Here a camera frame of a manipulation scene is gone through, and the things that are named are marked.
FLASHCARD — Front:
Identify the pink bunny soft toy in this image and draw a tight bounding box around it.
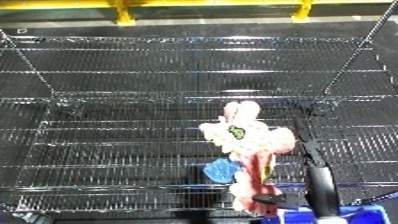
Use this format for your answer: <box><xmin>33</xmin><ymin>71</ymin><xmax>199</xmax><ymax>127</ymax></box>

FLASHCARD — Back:
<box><xmin>197</xmin><ymin>100</ymin><xmax>299</xmax><ymax>217</ymax></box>

